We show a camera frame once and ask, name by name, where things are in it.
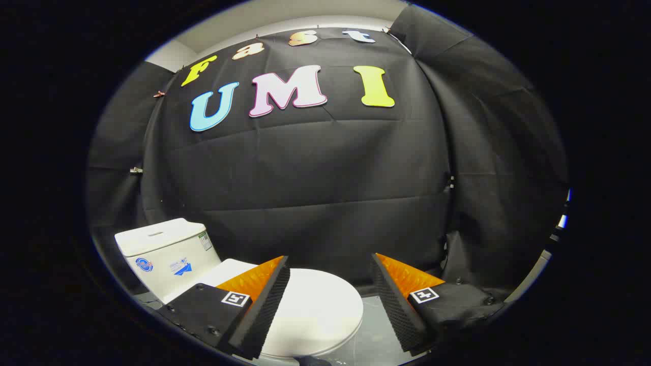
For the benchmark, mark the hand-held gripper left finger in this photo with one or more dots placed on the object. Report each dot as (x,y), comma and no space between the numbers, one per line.
(264,310)

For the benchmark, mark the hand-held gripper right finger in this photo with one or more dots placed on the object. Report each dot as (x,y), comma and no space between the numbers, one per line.
(396,305)

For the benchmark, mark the white toilet lid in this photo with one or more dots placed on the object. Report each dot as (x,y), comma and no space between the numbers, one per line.
(315,310)

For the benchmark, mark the white ceramic toilet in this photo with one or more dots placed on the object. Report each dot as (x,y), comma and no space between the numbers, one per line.
(163,254)

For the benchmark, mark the grey panel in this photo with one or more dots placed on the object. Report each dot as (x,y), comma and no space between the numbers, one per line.
(531,274)

